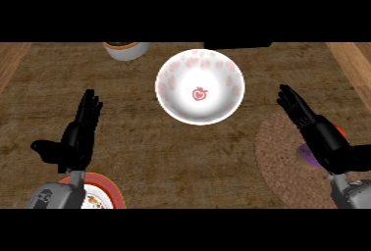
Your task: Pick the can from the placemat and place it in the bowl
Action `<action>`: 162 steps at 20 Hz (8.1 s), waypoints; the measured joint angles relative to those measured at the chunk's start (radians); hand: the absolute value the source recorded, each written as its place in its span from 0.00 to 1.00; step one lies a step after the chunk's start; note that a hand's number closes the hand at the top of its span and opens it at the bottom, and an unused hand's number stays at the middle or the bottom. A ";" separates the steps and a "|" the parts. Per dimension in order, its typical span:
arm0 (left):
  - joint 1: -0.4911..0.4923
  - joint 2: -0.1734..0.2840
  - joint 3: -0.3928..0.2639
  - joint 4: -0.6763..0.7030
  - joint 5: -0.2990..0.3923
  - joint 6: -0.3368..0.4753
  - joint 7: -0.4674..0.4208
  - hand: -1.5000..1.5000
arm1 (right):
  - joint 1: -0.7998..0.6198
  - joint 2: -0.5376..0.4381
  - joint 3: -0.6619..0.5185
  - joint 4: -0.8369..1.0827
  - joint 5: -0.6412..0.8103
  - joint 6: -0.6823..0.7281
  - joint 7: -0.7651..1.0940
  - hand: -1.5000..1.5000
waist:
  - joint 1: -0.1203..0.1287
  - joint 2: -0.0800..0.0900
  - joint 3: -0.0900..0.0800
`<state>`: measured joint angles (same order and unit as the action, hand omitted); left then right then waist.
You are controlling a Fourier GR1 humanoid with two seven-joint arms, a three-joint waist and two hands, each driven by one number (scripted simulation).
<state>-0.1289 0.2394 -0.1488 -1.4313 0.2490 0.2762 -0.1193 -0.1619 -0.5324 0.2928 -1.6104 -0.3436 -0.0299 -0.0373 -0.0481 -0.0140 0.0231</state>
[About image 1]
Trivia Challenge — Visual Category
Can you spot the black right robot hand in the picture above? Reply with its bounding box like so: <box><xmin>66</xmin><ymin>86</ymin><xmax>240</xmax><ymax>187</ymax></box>
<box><xmin>275</xmin><ymin>83</ymin><xmax>371</xmax><ymax>176</ymax></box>

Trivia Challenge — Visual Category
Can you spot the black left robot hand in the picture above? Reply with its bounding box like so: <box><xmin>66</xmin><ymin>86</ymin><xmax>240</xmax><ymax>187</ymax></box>
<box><xmin>30</xmin><ymin>88</ymin><xmax>106</xmax><ymax>175</ymax></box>

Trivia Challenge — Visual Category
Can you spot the purple can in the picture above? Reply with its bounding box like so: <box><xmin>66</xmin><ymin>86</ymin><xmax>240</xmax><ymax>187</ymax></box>
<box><xmin>298</xmin><ymin>142</ymin><xmax>326</xmax><ymax>171</ymax></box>

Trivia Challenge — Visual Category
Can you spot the round brown woven placemat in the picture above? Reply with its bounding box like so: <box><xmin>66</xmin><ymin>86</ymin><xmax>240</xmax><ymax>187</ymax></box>
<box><xmin>255</xmin><ymin>112</ymin><xmax>371</xmax><ymax>210</ymax></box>

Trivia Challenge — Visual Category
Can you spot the white bowl with pink hearts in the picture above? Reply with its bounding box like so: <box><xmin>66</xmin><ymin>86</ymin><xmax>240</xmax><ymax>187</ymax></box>
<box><xmin>154</xmin><ymin>49</ymin><xmax>247</xmax><ymax>126</ymax></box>

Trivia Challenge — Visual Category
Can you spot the white plate with red rim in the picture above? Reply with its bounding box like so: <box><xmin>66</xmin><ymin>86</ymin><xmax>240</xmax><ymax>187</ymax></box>
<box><xmin>57</xmin><ymin>172</ymin><xmax>128</xmax><ymax>210</ymax></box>

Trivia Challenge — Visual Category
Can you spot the white pot with orange rim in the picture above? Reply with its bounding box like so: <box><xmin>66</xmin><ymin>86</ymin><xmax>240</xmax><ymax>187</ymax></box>
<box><xmin>103</xmin><ymin>41</ymin><xmax>153</xmax><ymax>62</ymax></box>

